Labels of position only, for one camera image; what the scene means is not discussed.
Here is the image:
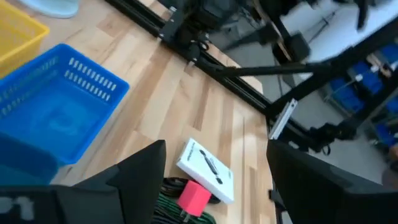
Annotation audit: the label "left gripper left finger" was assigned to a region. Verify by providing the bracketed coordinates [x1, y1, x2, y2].
[55, 139, 167, 224]

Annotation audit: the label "pale grey plastic pitcher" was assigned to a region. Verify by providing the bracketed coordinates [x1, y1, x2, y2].
[17, 0, 80, 19]

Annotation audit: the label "black mounted device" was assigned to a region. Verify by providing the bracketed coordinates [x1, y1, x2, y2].
[309, 123, 357, 155]

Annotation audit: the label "small yellow plastic basket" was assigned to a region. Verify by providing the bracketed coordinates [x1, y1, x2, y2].
[0, 0, 50, 78]

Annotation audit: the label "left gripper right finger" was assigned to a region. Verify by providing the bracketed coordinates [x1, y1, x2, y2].
[266, 139, 398, 224]

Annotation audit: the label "coiled green cable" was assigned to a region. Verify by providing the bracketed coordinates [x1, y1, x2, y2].
[152, 192, 217, 224]

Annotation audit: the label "silver frame bracket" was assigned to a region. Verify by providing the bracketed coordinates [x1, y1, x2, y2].
[269, 98, 299, 140]

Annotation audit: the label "white box with black print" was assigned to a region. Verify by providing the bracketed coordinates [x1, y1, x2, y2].
[176, 138, 235, 205]

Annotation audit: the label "black aluminium frame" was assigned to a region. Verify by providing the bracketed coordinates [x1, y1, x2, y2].
[104, 0, 398, 224]

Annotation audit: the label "large teal plastic bin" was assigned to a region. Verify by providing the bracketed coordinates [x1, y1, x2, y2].
[0, 132, 60, 187]

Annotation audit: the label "pink usb charger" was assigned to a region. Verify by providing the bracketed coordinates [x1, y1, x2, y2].
[176, 180, 212, 218]

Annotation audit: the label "small blue plastic basket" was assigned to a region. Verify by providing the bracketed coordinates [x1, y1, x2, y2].
[0, 43, 130, 166]

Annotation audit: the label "blue storage bins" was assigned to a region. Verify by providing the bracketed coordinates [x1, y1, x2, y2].
[329, 43, 398, 147]

